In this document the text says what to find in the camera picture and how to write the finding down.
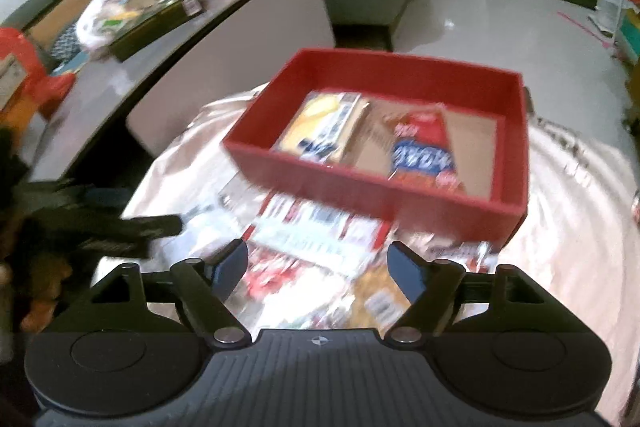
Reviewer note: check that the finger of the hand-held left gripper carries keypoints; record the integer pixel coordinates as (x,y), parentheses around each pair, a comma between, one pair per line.
(150,225)
(125,247)

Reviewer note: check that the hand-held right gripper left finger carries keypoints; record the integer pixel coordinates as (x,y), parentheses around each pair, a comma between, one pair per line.
(230,264)

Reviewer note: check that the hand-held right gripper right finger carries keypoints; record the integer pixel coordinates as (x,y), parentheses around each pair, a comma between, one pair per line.
(405,272)

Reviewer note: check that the clear bag of golden pastry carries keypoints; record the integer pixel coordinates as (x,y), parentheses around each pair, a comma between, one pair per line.
(365,292)

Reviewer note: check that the red and white snack packet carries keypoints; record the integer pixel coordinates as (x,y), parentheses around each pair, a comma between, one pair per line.
(310,227)

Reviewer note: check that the red and blue snack packet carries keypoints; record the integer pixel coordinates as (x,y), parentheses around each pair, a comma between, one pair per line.
(425,157)

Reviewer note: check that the red rectangular box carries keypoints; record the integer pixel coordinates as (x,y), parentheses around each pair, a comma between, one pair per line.
(325,177)

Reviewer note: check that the yellow snack packet blue label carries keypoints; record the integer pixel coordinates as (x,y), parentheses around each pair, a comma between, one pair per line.
(320,122)

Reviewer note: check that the red foil snack packet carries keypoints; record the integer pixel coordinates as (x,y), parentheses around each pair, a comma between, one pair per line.
(262,274)

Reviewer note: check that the flower print snack packet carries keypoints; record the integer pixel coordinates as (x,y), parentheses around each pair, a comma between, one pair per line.
(460,254)

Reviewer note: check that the red plastic bag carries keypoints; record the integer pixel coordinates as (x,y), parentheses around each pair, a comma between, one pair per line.
(25,57)

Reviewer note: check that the brown coffee table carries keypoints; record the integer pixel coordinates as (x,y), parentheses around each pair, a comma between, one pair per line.
(210,72)

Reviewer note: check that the brown cardboard piece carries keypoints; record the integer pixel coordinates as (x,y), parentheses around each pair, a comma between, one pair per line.
(60,17)

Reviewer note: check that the dark green tin box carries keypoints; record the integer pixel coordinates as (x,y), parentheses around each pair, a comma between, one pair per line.
(150,27)

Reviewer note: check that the pink stick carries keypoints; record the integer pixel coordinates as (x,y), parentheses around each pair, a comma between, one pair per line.
(585,27)

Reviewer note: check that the teal box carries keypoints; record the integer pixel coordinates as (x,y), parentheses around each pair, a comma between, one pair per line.
(630,34)

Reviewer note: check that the white carton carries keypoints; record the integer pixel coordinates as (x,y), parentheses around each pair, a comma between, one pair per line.
(607,7)

